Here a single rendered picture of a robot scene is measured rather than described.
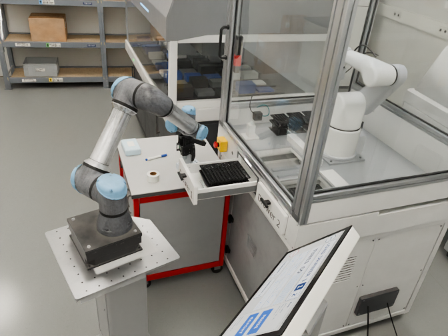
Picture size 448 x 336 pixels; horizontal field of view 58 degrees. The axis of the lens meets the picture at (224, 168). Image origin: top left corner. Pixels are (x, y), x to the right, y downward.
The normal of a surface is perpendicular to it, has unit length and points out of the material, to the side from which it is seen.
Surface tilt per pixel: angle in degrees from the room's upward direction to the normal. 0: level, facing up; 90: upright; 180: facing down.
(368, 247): 90
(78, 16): 90
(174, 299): 0
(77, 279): 0
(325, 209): 90
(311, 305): 40
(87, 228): 0
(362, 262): 90
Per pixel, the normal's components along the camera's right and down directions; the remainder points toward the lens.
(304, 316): 0.59, -0.44
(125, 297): 0.57, 0.47
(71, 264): 0.07, -0.85
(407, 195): 0.34, 0.51
